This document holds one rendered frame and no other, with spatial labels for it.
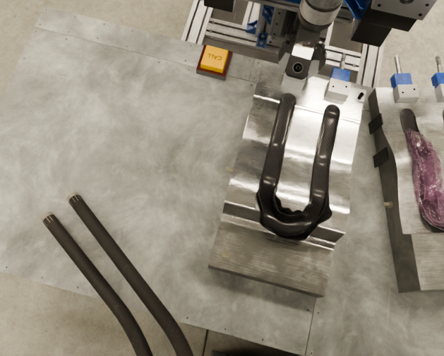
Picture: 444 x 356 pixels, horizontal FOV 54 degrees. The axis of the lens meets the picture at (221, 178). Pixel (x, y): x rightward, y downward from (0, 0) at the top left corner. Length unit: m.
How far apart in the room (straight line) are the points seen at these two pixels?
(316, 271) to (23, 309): 1.29
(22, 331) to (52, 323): 0.12
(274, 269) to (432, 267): 0.33
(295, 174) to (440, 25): 1.72
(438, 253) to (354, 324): 0.24
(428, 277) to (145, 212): 0.64
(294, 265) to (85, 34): 0.82
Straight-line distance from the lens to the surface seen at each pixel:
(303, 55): 0.94
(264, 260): 0.98
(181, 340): 0.90
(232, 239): 0.98
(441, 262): 1.05
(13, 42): 2.40
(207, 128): 1.12
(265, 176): 0.96
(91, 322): 1.88
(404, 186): 1.08
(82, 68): 1.25
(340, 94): 1.09
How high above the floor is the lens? 1.83
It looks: 72 degrees down
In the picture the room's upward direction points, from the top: 7 degrees clockwise
